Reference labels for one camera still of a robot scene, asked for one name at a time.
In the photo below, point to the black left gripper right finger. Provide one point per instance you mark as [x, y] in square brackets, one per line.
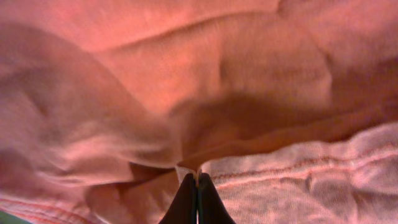
[211, 209]

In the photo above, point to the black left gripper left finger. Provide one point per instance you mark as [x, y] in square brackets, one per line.
[183, 209]

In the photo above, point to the orange soccer print t-shirt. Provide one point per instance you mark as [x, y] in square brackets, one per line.
[289, 106]

